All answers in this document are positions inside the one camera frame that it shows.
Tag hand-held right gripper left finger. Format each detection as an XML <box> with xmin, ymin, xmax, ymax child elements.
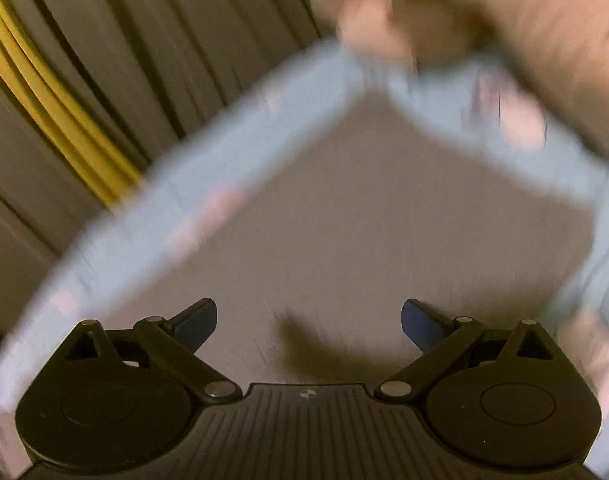
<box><xmin>64</xmin><ymin>298</ymin><xmax>243</xmax><ymax>404</ymax></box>

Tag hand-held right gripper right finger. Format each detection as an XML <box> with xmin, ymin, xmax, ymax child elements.
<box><xmin>375</xmin><ymin>298</ymin><xmax>560</xmax><ymax>403</ymax></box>

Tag grey pants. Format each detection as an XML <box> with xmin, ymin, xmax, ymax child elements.
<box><xmin>109</xmin><ymin>87</ymin><xmax>605</xmax><ymax>397</ymax></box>

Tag person's left forearm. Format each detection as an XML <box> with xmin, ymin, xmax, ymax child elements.
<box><xmin>485</xmin><ymin>0</ymin><xmax>609</xmax><ymax>166</ymax></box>

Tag person's left hand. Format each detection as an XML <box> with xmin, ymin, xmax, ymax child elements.
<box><xmin>309</xmin><ymin>0</ymin><xmax>488</xmax><ymax>72</ymax></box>

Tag blue printed bed sheet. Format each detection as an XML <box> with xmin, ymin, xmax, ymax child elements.
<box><xmin>0</xmin><ymin>40</ymin><xmax>609</xmax><ymax>480</ymax></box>

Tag yellow curtain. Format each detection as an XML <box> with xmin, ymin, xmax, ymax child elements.
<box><xmin>0</xmin><ymin>0</ymin><xmax>145</xmax><ymax>208</ymax></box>

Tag grey curtain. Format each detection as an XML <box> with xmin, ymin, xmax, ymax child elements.
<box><xmin>0</xmin><ymin>0</ymin><xmax>345</xmax><ymax>351</ymax></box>

